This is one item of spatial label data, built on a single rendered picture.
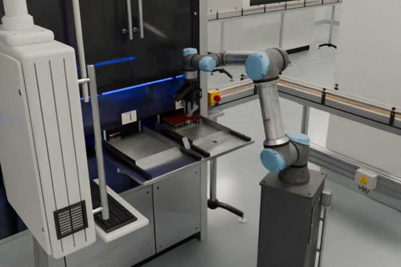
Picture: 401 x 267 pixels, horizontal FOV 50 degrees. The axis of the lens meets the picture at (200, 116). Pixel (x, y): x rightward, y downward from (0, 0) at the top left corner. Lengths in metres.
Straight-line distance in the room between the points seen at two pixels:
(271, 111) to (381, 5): 1.60
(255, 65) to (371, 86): 1.67
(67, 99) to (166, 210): 1.38
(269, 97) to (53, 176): 0.94
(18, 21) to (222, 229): 2.08
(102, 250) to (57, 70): 1.35
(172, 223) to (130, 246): 0.30
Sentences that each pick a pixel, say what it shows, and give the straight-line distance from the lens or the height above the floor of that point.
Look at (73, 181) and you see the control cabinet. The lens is 1.56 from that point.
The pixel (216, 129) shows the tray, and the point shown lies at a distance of 2.43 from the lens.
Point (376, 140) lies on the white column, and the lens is 3.49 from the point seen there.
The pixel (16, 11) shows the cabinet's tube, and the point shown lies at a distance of 1.58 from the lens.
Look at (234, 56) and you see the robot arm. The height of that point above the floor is 1.33.
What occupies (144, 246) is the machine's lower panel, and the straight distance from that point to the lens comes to 2.70.
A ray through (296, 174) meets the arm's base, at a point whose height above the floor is 0.85.
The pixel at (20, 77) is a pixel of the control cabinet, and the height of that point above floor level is 1.48.
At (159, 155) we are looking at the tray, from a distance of 2.11.
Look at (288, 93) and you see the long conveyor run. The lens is 3.05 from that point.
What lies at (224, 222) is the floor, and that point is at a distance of 3.19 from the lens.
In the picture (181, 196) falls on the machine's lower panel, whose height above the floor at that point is 0.41.
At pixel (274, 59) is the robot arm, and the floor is 1.39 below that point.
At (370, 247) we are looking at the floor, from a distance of 3.16.
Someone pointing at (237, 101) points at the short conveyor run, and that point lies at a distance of 2.90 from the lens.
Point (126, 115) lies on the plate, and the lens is 2.25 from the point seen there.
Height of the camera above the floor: 1.84
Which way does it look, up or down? 22 degrees down
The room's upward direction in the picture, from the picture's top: straight up
